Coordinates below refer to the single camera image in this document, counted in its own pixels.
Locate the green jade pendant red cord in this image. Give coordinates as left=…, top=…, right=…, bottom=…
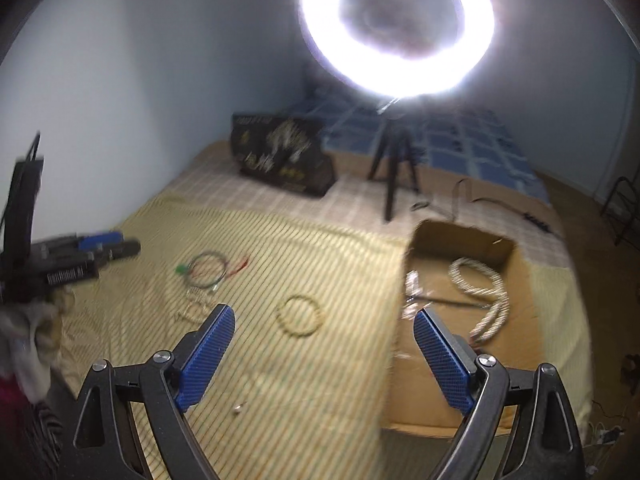
left=174, top=253, right=252, bottom=286

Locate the large twisted pearl necklace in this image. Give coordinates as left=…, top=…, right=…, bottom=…
left=447, top=256, right=511, bottom=345

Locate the small pearl strand necklace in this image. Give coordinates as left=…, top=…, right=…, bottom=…
left=174, top=286, right=216, bottom=323

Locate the cream bead bracelet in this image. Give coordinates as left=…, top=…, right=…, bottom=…
left=275, top=294, right=326, bottom=337

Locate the gloved left hand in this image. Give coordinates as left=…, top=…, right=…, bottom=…
left=1, top=287, right=75, bottom=404

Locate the brown cardboard box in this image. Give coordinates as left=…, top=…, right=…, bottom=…
left=382, top=220, right=546, bottom=438

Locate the yellow striped cloth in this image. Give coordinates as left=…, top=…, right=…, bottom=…
left=60, top=194, right=592, bottom=479

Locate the black printed snack bag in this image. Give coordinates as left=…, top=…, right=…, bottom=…
left=229, top=113, right=336, bottom=197

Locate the blue patterned bed sheet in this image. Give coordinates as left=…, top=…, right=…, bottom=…
left=285, top=96, right=549, bottom=203

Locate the black clothes rack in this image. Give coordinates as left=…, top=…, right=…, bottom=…
left=600, top=177, right=639, bottom=250

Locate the black tripod stand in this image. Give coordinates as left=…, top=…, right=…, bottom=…
left=367, top=99, right=421, bottom=222

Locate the black power cable with switch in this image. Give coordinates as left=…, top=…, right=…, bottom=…
left=409, top=176, right=564, bottom=236

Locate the white power strip with cables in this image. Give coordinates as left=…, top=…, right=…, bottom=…
left=584, top=400, right=630, bottom=479

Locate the white ring light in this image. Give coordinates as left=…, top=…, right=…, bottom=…
left=299, top=0, right=496, bottom=100

